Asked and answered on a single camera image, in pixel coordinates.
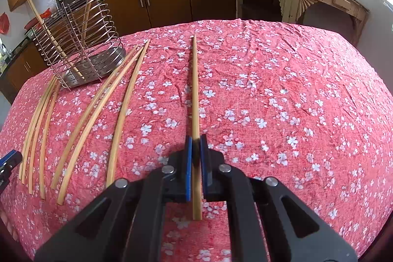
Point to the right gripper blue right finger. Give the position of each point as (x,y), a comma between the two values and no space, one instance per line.
(268,222)

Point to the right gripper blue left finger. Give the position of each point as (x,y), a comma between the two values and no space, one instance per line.
(124,222)

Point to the wooden chopstick crossed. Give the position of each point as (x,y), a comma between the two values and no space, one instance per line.
(76,131)
(103,100)

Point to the wooden chopstick extra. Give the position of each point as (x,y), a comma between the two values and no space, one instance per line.
(44,143)

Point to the person's left hand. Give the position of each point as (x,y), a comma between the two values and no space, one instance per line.
(8,225)

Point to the pink floral tablecloth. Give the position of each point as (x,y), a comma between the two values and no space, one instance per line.
(298,103)

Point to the green basin with red bowl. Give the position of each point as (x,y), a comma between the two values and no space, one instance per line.
(34,23)

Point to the lower wooden base cabinets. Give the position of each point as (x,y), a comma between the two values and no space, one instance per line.
(129,16)

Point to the wire metal utensil holder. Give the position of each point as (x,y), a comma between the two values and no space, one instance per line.
(102,52)

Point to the red plastic bag on wall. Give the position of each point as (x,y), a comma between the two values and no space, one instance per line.
(4,23)

